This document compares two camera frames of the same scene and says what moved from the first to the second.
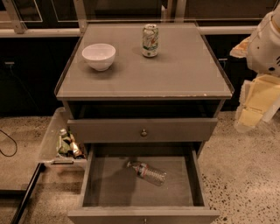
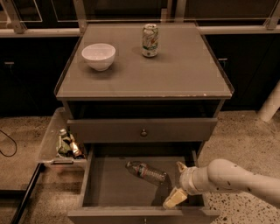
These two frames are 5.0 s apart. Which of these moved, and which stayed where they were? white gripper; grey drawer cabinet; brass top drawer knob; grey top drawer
Moved: white gripper
Stayed: grey top drawer; brass top drawer knob; grey drawer cabinet
